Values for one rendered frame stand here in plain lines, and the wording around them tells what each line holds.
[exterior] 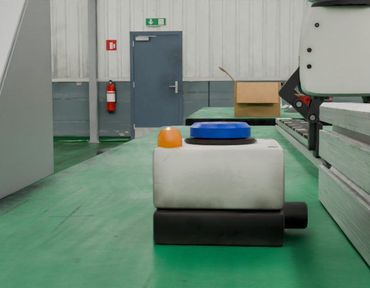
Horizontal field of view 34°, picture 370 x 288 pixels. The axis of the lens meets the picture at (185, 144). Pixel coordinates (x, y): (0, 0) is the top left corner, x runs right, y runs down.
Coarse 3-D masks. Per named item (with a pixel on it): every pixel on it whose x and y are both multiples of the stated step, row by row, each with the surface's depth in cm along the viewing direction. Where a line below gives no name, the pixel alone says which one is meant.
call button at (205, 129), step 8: (192, 128) 39; (200, 128) 38; (208, 128) 38; (216, 128) 38; (224, 128) 38; (232, 128) 38; (240, 128) 38; (248, 128) 39; (192, 136) 39; (200, 136) 38; (208, 136) 38; (216, 136) 38; (224, 136) 38; (232, 136) 38; (240, 136) 38; (248, 136) 39
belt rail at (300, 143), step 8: (280, 128) 147; (288, 128) 121; (288, 136) 121; (296, 136) 104; (296, 144) 104; (304, 144) 97; (304, 152) 91; (312, 152) 86; (312, 160) 81; (320, 160) 74
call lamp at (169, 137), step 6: (162, 132) 37; (168, 132) 37; (174, 132) 37; (162, 138) 37; (168, 138) 36; (174, 138) 36; (180, 138) 37; (162, 144) 37; (168, 144) 36; (174, 144) 37; (180, 144) 37
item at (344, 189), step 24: (336, 120) 42; (360, 120) 34; (336, 144) 42; (360, 144) 38; (336, 168) 42; (360, 168) 33; (336, 192) 42; (360, 192) 38; (336, 216) 42; (360, 216) 33; (360, 240) 33
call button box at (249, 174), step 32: (160, 160) 36; (192, 160) 36; (224, 160) 36; (256, 160) 36; (160, 192) 36; (192, 192) 36; (224, 192) 36; (256, 192) 36; (160, 224) 37; (192, 224) 36; (224, 224) 36; (256, 224) 36; (288, 224) 39
